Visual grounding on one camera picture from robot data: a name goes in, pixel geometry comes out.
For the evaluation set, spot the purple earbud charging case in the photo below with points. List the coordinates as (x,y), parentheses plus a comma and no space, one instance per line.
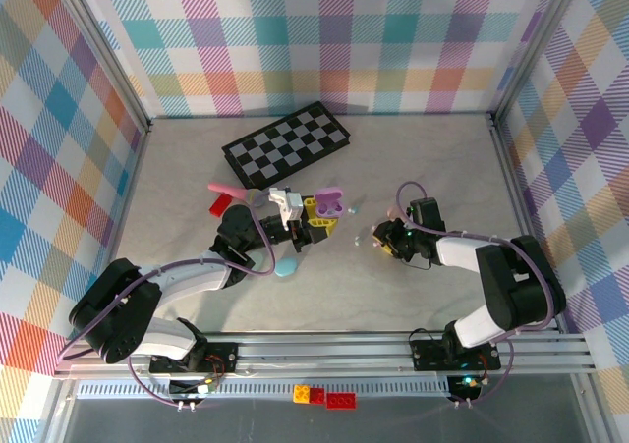
(328,202)

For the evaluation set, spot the light blue earbud charging case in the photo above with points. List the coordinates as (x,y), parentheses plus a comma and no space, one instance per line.
(286,267)

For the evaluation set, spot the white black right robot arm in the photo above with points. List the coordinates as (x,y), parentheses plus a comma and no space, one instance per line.
(521,286)

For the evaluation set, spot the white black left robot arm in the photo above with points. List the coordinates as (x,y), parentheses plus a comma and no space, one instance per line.
(187,281)

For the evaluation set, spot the red flat eight-stud plate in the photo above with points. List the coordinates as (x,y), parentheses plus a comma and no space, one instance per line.
(220,204)

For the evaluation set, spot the pink toy microphone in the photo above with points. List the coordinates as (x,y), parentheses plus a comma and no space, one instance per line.
(226,189)

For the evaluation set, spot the black folding chessboard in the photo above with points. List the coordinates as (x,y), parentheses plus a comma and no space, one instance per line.
(285,148)

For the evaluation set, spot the small circuit board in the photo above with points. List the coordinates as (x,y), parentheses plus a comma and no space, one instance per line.
(196,389)
(467,383)

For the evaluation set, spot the red three-stud toy brick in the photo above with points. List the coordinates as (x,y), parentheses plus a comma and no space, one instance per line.
(341,401)

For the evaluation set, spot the small red toy brick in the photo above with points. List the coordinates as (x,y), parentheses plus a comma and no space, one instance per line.
(317,396)

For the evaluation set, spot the yellow orange toy brick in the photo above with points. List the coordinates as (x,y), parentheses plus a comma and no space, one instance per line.
(301,394)

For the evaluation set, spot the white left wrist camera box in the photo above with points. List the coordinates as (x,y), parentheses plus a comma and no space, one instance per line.
(287,204)

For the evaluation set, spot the aluminium side rail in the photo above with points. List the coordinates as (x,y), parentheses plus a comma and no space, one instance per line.
(528,217)
(120,227)

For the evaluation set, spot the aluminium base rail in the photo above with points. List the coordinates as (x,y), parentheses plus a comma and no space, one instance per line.
(319,354)

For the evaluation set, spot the aluminium corner post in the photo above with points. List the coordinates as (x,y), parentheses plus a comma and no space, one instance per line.
(102,50)
(535,45)

